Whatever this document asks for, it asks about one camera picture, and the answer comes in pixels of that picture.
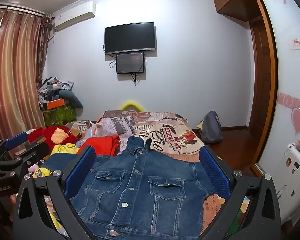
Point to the black wall television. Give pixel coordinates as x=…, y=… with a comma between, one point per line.
x=130, y=37

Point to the green patterned box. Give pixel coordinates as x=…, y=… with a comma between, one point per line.
x=60, y=115

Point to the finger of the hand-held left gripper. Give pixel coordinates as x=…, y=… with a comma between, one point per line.
x=33, y=153
x=16, y=139

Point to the grey backpack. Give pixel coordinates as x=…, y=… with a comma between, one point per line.
x=212, y=127

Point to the red box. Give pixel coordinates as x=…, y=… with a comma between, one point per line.
x=36, y=133

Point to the brown cardboard piece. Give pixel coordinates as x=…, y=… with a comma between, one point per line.
x=76, y=132

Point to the striped brown curtain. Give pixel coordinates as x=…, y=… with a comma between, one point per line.
x=13, y=70

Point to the wooden door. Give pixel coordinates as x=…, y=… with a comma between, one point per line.
x=261, y=80

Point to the white stickered suitcase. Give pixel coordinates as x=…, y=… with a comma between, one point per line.
x=292, y=180

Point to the printed folded quilt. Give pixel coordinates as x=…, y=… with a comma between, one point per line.
x=120, y=125

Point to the pile of bags and clutter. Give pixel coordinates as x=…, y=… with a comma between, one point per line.
x=52, y=86

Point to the yellow blanket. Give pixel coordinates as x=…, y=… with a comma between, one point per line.
x=65, y=148

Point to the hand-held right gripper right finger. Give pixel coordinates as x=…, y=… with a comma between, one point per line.
x=215, y=172

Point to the yellow paper folder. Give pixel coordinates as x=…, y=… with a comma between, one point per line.
x=200, y=125

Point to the orange box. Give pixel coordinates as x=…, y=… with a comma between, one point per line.
x=55, y=103

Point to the printed bed sheet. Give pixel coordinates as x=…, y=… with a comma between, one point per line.
x=176, y=138

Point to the white heart-printed wardrobe door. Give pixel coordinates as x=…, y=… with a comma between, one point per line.
x=287, y=80

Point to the red plush toy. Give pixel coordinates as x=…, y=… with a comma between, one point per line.
x=58, y=136

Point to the red garment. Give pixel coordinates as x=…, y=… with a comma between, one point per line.
x=102, y=142

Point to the dark teal cushion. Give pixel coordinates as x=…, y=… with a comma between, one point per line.
x=73, y=100

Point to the red and white wall sticker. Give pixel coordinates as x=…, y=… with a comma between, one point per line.
x=296, y=43

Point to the small black monitor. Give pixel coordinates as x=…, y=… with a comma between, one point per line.
x=130, y=62

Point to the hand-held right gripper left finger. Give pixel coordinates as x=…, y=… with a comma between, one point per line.
x=82, y=171

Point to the blue denim jeans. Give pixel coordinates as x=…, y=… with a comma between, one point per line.
x=140, y=185

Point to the striped pillow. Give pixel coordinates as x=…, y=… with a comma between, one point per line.
x=81, y=125

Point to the white air conditioner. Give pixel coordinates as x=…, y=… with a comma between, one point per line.
x=73, y=15

